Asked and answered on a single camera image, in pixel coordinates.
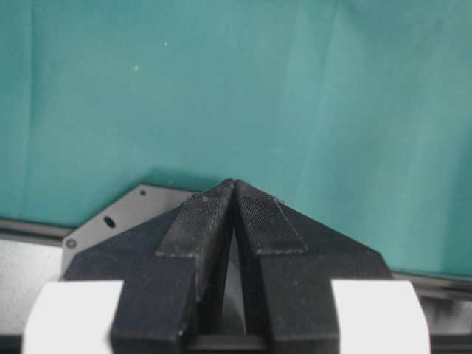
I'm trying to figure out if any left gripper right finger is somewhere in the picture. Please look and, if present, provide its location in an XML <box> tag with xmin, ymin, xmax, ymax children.
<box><xmin>233</xmin><ymin>181</ymin><xmax>392</xmax><ymax>353</ymax></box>

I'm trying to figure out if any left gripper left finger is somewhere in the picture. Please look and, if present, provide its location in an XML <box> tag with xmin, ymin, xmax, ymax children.
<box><xmin>63</xmin><ymin>179</ymin><xmax>235</xmax><ymax>353</ymax></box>

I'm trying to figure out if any green table cloth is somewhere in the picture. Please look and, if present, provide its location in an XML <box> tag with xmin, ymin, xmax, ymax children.
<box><xmin>1</xmin><ymin>1</ymin><xmax>471</xmax><ymax>277</ymax></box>

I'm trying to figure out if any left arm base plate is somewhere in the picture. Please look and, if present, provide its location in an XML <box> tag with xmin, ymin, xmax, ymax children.
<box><xmin>60</xmin><ymin>184</ymin><xmax>196</xmax><ymax>274</ymax></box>

